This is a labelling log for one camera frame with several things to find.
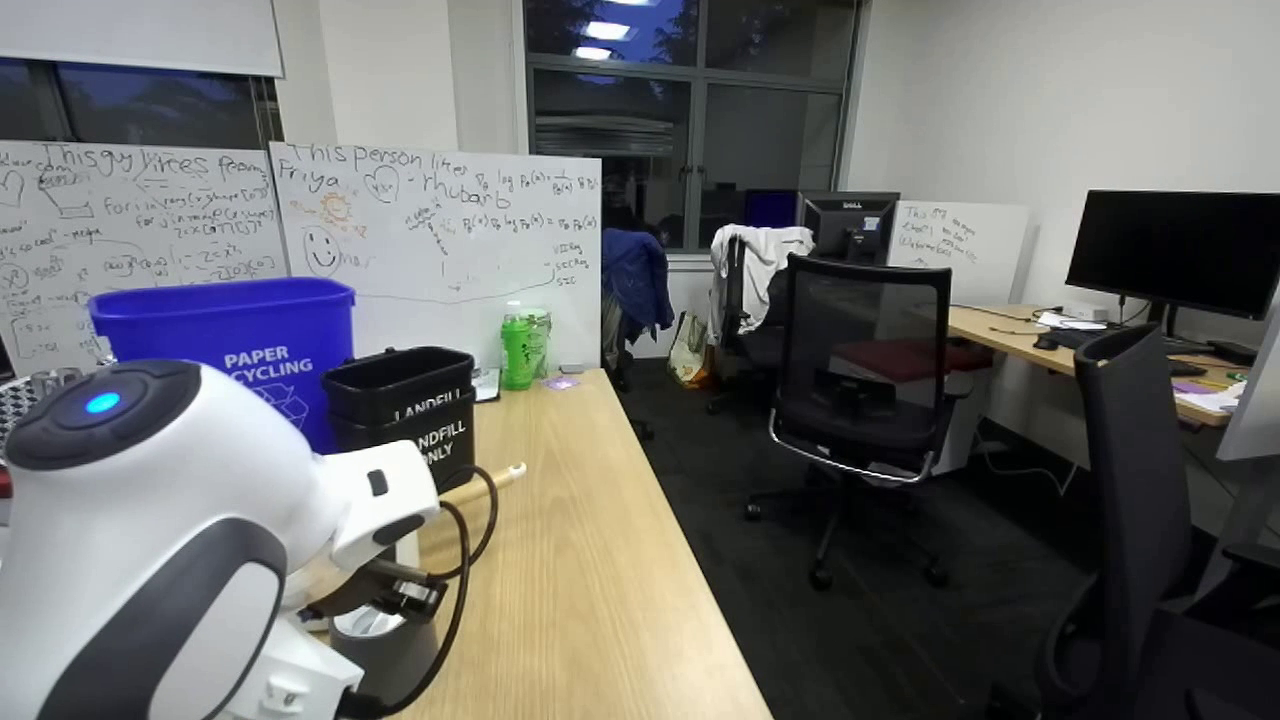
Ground small whiteboard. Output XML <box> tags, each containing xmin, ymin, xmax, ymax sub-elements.
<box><xmin>888</xmin><ymin>202</ymin><xmax>1029</xmax><ymax>303</ymax></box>

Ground wooden background desk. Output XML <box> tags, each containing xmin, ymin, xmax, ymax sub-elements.
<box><xmin>948</xmin><ymin>300</ymin><xmax>1253</xmax><ymax>431</ymax></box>

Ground black computer monitor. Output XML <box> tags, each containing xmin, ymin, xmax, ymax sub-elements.
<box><xmin>799</xmin><ymin>194</ymin><xmax>897</xmax><ymax>265</ymax></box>

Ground black small trash bin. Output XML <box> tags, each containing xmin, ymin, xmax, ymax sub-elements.
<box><xmin>325</xmin><ymin>348</ymin><xmax>475</xmax><ymax>491</ymax></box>

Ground green bottle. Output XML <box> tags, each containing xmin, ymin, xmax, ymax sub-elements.
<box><xmin>499</xmin><ymin>300</ymin><xmax>554</xmax><ymax>391</ymax></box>

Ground large blue recycling bin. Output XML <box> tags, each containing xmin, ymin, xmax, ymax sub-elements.
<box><xmin>88</xmin><ymin>278</ymin><xmax>356</xmax><ymax>453</ymax></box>

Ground left whiteboard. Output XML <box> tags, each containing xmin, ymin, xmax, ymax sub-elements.
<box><xmin>0</xmin><ymin>142</ymin><xmax>287</xmax><ymax>373</ymax></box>

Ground wooden stick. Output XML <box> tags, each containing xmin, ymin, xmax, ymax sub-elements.
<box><xmin>440</xmin><ymin>466</ymin><xmax>528</xmax><ymax>506</ymax></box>

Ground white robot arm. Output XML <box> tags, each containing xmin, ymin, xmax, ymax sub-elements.
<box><xmin>0</xmin><ymin>359</ymin><xmax>440</xmax><ymax>720</ymax></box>

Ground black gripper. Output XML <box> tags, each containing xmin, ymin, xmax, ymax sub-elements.
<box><xmin>307</xmin><ymin>562</ymin><xmax>446</xmax><ymax>620</ymax></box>

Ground black mesh office chair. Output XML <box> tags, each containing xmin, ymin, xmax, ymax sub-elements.
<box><xmin>745</xmin><ymin>255</ymin><xmax>955</xmax><ymax>594</ymax></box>

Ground whiteboard with drawings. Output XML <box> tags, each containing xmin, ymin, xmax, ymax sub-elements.
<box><xmin>270</xmin><ymin>145</ymin><xmax>604</xmax><ymax>370</ymax></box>

